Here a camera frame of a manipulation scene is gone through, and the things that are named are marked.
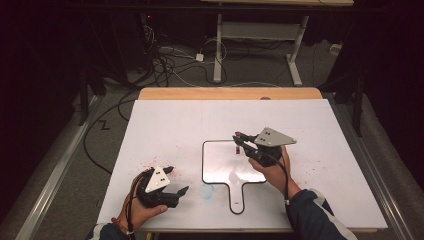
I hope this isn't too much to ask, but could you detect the white paddle-shaped whiteboard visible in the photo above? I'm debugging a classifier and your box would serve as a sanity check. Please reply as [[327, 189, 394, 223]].
[[201, 139, 268, 215]]

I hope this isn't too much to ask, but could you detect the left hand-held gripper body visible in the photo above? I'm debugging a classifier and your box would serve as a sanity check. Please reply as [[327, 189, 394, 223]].
[[136, 165, 178, 208]]

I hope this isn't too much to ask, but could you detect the bundle of black cables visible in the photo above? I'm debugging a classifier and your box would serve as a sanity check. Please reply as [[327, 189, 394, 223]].
[[143, 23, 218, 88]]

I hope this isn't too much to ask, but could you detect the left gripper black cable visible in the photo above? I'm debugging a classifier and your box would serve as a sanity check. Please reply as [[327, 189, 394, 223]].
[[124, 194, 138, 240]]

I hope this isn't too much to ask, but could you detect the large white table cover sheet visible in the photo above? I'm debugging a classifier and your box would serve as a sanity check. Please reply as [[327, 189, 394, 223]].
[[96, 99, 389, 232]]

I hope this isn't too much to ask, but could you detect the long black floor cable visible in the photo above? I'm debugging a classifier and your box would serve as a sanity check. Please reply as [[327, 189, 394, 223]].
[[82, 89, 141, 176]]

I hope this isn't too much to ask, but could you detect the white power strip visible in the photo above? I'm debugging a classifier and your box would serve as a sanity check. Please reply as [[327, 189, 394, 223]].
[[329, 42, 344, 56]]

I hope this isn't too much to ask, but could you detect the person's left hand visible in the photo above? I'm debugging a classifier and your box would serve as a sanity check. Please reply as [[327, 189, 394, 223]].
[[117, 170, 169, 233]]

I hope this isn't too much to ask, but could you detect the metal floor rail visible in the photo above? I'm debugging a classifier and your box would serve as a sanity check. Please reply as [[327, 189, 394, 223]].
[[14, 94, 102, 240], [333, 99, 415, 240]]

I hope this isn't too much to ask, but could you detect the dark device with red light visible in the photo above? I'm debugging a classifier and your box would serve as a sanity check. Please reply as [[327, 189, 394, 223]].
[[138, 11, 158, 72]]

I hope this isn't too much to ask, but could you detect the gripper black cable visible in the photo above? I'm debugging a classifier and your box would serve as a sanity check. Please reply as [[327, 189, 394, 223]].
[[124, 194, 138, 240], [266, 153, 290, 205]]

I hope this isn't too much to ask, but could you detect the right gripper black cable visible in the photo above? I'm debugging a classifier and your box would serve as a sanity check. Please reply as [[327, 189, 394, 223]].
[[266, 153, 290, 205]]

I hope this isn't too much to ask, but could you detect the person's right hand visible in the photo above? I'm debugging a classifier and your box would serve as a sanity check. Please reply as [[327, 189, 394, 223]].
[[248, 146, 301, 201]]

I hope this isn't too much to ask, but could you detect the white cable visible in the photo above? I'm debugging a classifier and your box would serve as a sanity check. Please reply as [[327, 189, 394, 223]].
[[159, 38, 279, 89]]

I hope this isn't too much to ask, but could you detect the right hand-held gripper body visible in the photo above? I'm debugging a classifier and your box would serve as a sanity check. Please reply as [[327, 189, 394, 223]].
[[248, 127, 298, 168]]

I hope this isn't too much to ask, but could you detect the red bracelet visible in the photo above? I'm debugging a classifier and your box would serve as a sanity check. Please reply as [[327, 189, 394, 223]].
[[110, 217, 129, 234]]

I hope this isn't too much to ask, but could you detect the desk with metal frame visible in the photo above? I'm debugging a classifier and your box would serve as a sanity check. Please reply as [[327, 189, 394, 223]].
[[199, 0, 355, 87]]

